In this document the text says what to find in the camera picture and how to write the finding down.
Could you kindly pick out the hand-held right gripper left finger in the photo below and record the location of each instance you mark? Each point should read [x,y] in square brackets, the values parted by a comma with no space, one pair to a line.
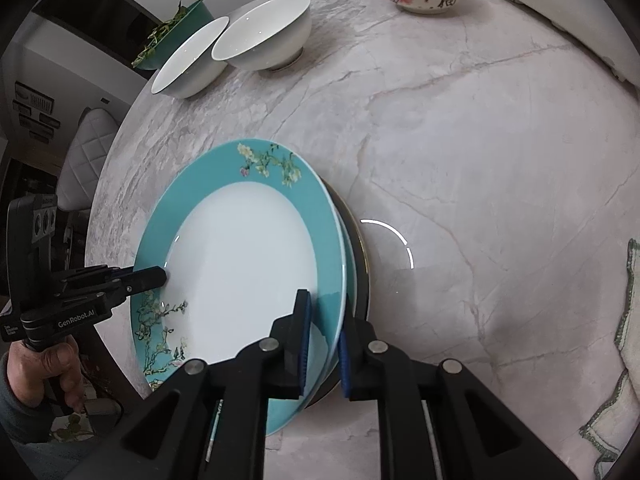
[304,350]

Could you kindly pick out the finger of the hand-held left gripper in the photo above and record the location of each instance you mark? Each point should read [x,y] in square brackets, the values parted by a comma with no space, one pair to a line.
[147,278]

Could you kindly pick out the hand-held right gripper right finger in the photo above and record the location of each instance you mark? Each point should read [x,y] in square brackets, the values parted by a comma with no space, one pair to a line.
[345,365]

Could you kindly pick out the grey rimmed white plate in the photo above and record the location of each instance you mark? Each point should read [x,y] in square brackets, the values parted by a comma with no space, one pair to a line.
[364,280]

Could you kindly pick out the teal floral plate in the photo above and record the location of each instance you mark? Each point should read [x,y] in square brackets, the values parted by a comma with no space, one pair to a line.
[351,270]
[240,260]

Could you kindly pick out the large white bowl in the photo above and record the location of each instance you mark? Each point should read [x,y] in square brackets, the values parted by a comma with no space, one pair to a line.
[190,60]

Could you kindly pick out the small white bowl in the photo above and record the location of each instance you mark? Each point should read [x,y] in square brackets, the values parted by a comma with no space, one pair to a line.
[260,30]

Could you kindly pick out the person's left forearm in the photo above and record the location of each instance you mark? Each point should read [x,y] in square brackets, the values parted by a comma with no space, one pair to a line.
[20,415]

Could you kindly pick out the person's left hand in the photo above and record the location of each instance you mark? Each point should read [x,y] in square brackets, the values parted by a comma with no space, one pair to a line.
[50,365]

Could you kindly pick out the green leafy vegetables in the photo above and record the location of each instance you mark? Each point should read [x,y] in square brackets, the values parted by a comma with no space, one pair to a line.
[145,52]

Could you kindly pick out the dark wooden doorway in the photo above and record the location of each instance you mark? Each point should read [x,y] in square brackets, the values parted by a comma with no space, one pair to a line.
[90,5]

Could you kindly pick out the white dish cloth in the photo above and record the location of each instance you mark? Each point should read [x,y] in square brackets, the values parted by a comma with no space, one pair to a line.
[630,360]

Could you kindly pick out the white purple rice cooker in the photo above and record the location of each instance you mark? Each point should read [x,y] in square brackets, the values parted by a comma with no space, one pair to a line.
[550,5]

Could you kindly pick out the wall picture frame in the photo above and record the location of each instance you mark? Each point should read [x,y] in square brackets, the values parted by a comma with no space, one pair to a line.
[32,96]

